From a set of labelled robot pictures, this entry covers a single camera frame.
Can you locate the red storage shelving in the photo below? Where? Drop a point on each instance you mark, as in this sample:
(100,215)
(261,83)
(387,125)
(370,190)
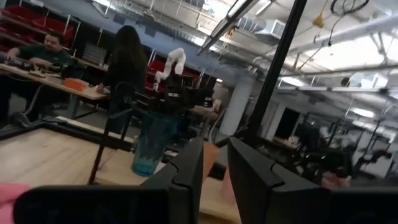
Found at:
(37,25)

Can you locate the white round pillar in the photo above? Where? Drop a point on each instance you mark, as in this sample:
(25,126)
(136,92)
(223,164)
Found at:
(237,105)

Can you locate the wooden work table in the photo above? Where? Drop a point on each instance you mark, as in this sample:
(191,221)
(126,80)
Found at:
(56,82)

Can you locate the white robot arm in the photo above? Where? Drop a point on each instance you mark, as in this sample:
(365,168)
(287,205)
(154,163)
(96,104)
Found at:
(172,63)

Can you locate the black rig post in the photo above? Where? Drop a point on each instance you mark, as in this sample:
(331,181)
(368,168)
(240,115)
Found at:
(276,68)

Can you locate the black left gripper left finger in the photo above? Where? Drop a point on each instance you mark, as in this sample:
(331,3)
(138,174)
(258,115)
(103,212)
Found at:
(149,196)

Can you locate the tall peach plastic cup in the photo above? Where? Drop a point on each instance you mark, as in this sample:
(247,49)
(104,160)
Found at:
(210,158)

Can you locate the pink cloth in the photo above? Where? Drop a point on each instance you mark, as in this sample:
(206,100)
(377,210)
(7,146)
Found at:
(9,199)

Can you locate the orange box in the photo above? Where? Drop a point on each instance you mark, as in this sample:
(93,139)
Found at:
(75,84)

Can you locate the teal faceted plastic cup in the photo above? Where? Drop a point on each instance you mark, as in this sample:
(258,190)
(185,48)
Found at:
(152,146)

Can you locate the person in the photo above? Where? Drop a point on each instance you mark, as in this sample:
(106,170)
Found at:
(127,65)
(40,59)

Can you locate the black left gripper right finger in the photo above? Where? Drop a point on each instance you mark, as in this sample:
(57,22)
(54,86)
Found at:
(280,193)

